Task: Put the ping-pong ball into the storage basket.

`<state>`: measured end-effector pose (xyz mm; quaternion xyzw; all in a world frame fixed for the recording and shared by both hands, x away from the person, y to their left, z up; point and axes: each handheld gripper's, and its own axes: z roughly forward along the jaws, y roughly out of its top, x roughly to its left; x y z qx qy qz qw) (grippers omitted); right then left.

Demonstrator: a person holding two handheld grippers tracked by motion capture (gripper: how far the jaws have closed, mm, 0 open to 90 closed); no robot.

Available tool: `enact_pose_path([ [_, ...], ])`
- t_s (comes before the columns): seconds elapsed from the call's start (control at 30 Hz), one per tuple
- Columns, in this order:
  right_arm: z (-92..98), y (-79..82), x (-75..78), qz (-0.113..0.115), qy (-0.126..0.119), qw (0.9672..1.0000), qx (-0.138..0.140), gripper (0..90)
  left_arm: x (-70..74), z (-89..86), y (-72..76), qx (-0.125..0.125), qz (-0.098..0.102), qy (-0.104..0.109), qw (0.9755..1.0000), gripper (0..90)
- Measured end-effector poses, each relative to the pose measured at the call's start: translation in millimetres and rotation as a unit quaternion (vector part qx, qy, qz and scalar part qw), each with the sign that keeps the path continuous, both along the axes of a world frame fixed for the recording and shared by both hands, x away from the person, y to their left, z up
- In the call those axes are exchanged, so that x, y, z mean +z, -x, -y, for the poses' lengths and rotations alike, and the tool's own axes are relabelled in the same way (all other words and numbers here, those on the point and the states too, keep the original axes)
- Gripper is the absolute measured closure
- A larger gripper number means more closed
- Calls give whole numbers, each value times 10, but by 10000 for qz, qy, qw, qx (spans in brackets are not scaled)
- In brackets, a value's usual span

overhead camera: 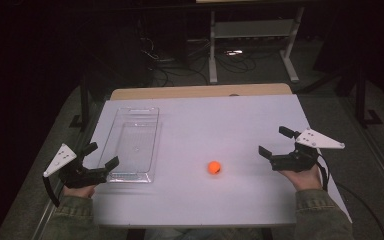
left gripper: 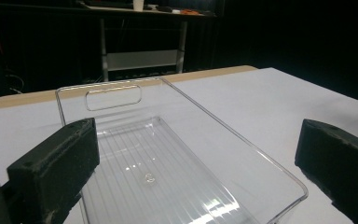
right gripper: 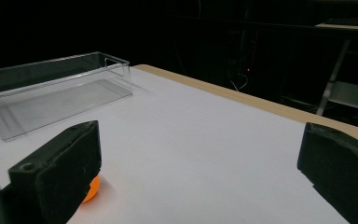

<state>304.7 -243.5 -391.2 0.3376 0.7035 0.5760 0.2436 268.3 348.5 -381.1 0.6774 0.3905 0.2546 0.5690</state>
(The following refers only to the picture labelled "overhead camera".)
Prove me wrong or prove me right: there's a clear plastic tray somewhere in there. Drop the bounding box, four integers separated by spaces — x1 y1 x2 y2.
97 106 161 184

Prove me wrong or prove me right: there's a person's right hand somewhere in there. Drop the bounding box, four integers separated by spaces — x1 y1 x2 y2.
279 164 325 192

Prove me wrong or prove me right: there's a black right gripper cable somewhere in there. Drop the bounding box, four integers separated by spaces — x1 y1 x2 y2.
315 149 384 240

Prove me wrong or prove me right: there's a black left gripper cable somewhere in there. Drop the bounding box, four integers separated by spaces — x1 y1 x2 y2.
42 175 62 208

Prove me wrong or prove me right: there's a wooden table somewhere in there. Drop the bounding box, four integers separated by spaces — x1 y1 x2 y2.
109 82 293 101

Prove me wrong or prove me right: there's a tangle of floor cables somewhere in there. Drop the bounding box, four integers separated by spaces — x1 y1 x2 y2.
139 36 281 88

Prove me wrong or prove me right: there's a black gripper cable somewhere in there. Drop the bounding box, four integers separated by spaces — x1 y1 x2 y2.
42 175 62 208
315 149 384 240

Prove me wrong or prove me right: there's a person's left hand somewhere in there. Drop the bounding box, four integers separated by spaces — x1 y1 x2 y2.
62 184 97 200

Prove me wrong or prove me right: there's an orange ping pong ball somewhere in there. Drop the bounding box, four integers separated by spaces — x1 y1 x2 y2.
207 160 222 175

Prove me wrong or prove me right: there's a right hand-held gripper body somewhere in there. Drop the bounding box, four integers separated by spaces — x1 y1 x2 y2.
269 127 346 174

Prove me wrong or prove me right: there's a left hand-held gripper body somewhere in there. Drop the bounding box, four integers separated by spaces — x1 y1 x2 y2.
42 143 110 190

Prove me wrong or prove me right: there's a black metal stand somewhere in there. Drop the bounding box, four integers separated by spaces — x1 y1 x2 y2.
354 64 384 129
68 74 93 131

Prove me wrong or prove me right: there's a white metal desk frame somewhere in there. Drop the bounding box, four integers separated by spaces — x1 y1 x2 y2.
207 5 306 85

